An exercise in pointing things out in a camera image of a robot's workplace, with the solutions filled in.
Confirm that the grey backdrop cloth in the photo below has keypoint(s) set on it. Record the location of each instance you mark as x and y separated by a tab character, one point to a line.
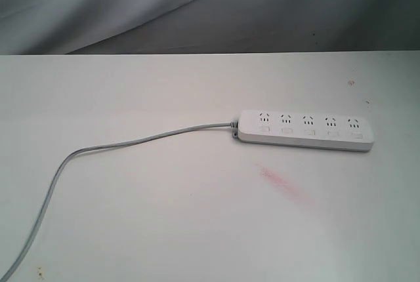
206	26

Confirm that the white five-outlet power strip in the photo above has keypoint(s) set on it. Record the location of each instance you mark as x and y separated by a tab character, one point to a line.
308	130

